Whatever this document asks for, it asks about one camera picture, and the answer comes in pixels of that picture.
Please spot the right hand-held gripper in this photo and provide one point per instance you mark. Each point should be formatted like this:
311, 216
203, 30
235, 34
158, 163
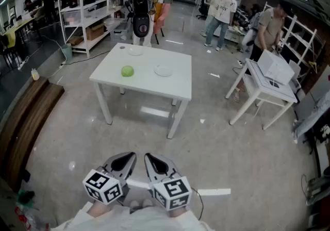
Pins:
172, 194

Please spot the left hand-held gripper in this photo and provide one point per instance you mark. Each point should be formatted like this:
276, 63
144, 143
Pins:
103, 188

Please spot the green cabbage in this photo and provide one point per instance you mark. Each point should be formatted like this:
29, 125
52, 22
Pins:
127, 71

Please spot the person's left forearm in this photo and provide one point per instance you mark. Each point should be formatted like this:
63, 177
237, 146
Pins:
99, 208

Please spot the person's right forearm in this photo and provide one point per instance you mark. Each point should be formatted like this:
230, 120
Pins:
177, 212

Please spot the person's right shoe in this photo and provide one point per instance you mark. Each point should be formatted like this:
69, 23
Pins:
147, 203

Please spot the person's shoe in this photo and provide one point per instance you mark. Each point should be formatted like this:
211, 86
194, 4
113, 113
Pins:
147, 203
134, 203

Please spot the person's left shoe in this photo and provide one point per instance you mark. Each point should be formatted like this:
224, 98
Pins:
134, 203

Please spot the person's white coat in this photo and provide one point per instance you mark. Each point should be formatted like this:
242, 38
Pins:
144, 221

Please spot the white square table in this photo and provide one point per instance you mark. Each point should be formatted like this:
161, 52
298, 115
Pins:
144, 84

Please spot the wooden steps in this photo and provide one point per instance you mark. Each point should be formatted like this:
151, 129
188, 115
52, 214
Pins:
25, 121

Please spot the clear plastic bag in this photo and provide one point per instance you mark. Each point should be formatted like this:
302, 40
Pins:
28, 217

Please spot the white round plate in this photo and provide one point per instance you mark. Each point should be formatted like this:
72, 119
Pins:
135, 51

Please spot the yellow bottle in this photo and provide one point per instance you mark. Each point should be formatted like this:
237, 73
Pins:
35, 75

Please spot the green trash bin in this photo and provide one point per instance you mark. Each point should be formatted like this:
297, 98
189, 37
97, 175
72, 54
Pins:
67, 52

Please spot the small white table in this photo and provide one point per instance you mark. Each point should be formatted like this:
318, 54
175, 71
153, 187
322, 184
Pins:
257, 80

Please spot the white power strip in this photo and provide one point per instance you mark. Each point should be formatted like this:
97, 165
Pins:
240, 63
22, 65

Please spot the clear storage bin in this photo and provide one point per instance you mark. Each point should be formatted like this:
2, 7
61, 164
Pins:
121, 30

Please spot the cardboard box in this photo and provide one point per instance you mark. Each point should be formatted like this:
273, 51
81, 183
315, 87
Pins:
95, 31

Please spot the pink chair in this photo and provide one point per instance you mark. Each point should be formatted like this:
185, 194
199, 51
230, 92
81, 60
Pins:
161, 18

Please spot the white shelving rack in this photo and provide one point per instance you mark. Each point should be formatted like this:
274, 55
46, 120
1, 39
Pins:
301, 36
87, 16

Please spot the white box appliance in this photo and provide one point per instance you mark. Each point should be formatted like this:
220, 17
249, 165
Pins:
276, 66

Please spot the black office chair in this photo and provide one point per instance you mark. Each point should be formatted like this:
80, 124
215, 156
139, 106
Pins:
202, 5

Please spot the yellow topped table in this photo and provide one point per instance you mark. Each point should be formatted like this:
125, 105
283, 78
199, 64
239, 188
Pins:
18, 27

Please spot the white panel with red mark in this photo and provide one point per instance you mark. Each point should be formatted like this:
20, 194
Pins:
321, 85

